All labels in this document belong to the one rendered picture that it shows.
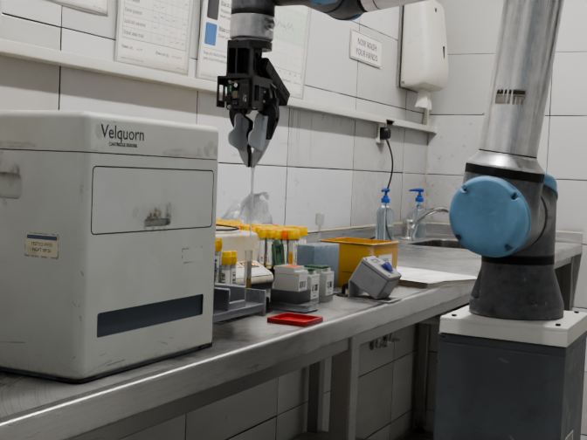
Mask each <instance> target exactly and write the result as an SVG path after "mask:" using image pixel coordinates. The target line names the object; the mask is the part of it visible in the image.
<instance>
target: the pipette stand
mask: <svg viewBox="0 0 587 440"><path fill-rule="evenodd" d="M311 264H317V265H330V266H332V267H330V271H332V272H334V292H333V294H334V293H342V289H341V288H339V287H337V283H338V264H339V244H331V243H320V244H317V243H313V244H297V263H296V265H303V266H304V265H311Z"/></svg>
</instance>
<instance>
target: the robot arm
mask: <svg viewBox="0 0 587 440"><path fill-rule="evenodd" d="M423 1H428V0H231V22H230V39H231V40H227V62H226V75H225V76H218V84H217V107H224V102H226V108H227V110H229V115H230V120H231V124H232V126H233V129H232V130H231V131H230V132H229V133H228V142H229V143H230V145H232V146H233V147H235V148H236V149H237V150H238V152H239V155H240V157H241V159H242V161H243V163H244V164H245V166H246V167H247V168H250V167H251V168H255V167H256V165H257V164H258V163H259V161H260V160H261V158H262V156H263V155H264V153H265V151H266V149H267V147H268V145H269V142H270V140H271V139H272V138H273V134H274V132H275V129H276V127H277V125H278V122H279V118H280V109H279V106H286V105H287V102H288V100H289V97H290V92H289V91H288V90H287V88H286V86H285V85H284V83H283V81H282V80H281V78H280V76H279V74H278V73H277V72H276V70H275V68H274V67H273V64H272V63H271V61H270V59H269V58H262V52H271V51H272V50H273V43H271V42H272V41H273V30H274V27H275V25H276V23H275V22H274V18H275V6H293V5H304V6H307V7H308V8H311V9H313V10H317V11H319V12H322V13H325V14H327V15H329V16H330V17H332V18H334V19H337V20H342V21H353V20H356V19H358V18H359V17H360V16H361V15H362V14H363V13H365V12H371V11H375V10H383V9H389V8H393V7H398V6H402V5H406V4H411V3H419V2H423ZM563 3H564V0H503V5H502V11H501V20H500V26H499V31H498V37H497V42H496V47H495V53H494V62H493V68H492V73H491V79H490V84H489V89H488V95H487V104H486V110H485V115H484V120H483V126H482V131H481V137H480V146H479V150H478V151H477V153H476V154H475V155H473V156H472V157H470V158H469V159H467V160H466V167H465V173H464V178H463V183H462V185H461V186H460V187H459V189H458V190H457V191H456V193H455V194H454V196H453V198H452V201H451V204H450V208H449V221H450V225H451V228H452V232H453V234H454V236H455V237H456V238H457V239H458V241H459V242H460V243H461V244H462V245H463V246H464V247H465V248H467V249H468V250H469V251H471V252H473V253H476V254H478V255H481V267H480V271H479V274H478V277H477V278H476V281H475V284H474V286H473V290H472V293H471V295H470V298H469V312H470V313H472V314H475V315H479V316H483V317H488V318H495V319H503V320H559V319H561V318H563V311H564V303H563V298H562V294H561V292H560V288H559V285H558V282H557V279H556V274H555V244H556V201H557V200H558V192H557V183H556V179H555V178H554V177H553V176H552V175H548V174H545V171H544V170H543V169H542V167H541V165H540V164H539V162H538V161H537V154H538V148H539V144H540V139H541V133H542V124H543V119H544V114H545V108H546V104H547V98H548V93H549V84H550V79H551V73H552V68H553V63H554V58H555V53H556V43H557V39H558V33H559V28H560V23H561V18H562V13H563ZM219 85H221V86H223V101H222V100H219ZM226 87H227V96H225V88H226ZM251 111H258V112H259V113H257V115H256V117H255V121H254V125H253V121H252V120H251V119H250V118H248V117H247V116H246V115H247V114H250V113H251ZM252 148H254V150H253V153H252ZM251 153H252V162H251Z"/></svg>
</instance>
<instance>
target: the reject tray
mask: <svg viewBox="0 0 587 440"><path fill-rule="evenodd" d="M267 322H268V323H275V324H282V325H289V326H297V327H308V326H311V325H313V324H317V323H320V322H323V317H320V316H312V315H305V314H297V313H282V314H278V315H275V316H272V317H268V318H267Z"/></svg>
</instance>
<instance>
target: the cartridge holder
mask: <svg viewBox="0 0 587 440"><path fill-rule="evenodd" d="M310 291H311V289H307V290H303V291H298V292H295V291H287V290H278V289H274V288H273V289H271V296H270V299H269V309H271V308H272V309H280V310H288V311H295V312H299V313H309V312H311V311H316V310H318V309H320V302H313V301H310Z"/></svg>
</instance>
